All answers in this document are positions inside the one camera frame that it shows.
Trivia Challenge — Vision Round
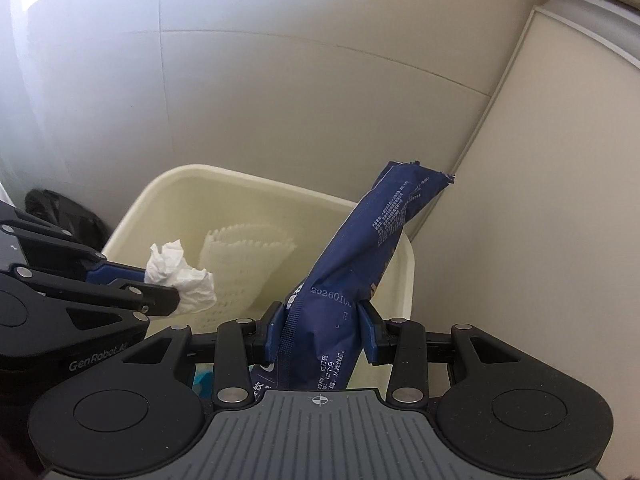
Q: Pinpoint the white cabinet door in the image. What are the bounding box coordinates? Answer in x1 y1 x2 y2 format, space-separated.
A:
415 5 640 411

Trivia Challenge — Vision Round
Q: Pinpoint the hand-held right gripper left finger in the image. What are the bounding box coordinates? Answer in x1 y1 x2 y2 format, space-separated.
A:
120 301 288 406

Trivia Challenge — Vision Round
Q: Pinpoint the black plastic bag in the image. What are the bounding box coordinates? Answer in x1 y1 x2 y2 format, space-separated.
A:
25 189 108 251

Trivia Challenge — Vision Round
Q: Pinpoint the dark blue snack packet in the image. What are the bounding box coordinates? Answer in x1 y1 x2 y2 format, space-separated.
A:
250 160 457 391

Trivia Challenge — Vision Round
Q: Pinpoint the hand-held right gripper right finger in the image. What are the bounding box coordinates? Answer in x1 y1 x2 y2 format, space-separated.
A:
356 300 523 406

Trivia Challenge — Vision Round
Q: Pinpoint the cream plastic bin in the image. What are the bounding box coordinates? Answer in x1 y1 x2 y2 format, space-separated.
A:
100 164 418 391

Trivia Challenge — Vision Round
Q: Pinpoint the light blue packet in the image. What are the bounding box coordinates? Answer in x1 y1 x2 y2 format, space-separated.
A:
192 365 218 401

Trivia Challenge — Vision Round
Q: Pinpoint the white tissue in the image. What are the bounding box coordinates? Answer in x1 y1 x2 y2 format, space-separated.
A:
144 240 218 317

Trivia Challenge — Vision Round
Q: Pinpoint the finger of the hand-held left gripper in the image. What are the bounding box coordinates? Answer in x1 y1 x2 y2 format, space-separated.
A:
15 267 181 318
0 202 149 284

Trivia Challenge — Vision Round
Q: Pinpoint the large white foam net sleeve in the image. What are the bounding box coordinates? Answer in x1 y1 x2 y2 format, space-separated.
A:
200 224 297 318

